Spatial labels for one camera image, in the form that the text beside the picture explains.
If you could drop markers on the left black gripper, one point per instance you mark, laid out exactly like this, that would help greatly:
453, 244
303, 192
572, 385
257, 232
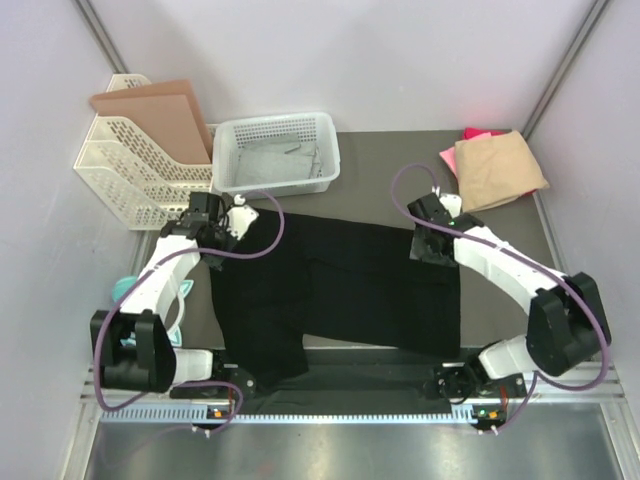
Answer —
232, 238

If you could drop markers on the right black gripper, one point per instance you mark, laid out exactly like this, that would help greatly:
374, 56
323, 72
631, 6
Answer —
420, 251

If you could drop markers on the black daisy print t-shirt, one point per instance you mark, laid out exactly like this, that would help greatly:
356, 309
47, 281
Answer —
335, 279

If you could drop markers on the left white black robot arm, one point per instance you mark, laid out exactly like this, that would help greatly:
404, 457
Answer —
131, 346

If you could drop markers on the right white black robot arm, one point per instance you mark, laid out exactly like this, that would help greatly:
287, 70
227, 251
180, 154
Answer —
566, 320

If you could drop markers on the cream perforated file organizer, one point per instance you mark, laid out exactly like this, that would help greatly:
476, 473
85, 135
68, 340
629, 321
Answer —
134, 177

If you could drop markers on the grey folded cloth in basket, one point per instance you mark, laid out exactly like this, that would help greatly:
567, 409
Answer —
285, 158

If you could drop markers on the pink folded t-shirt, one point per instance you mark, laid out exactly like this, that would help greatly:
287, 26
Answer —
449, 158

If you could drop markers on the beige folded t-shirt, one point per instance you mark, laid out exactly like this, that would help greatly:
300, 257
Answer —
496, 170

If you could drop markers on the teal cat ear headphones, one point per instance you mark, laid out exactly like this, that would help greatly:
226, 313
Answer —
174, 331

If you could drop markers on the white perforated plastic basket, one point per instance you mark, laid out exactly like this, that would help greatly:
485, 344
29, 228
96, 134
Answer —
231, 136

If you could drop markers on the red folded t-shirt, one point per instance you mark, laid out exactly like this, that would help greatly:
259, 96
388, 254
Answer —
471, 133

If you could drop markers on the brown cardboard folder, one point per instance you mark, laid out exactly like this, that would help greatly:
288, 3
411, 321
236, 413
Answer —
168, 112

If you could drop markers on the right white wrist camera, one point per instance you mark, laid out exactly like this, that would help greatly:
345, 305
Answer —
451, 202

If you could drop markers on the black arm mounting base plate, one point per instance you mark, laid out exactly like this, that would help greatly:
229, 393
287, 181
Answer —
351, 381

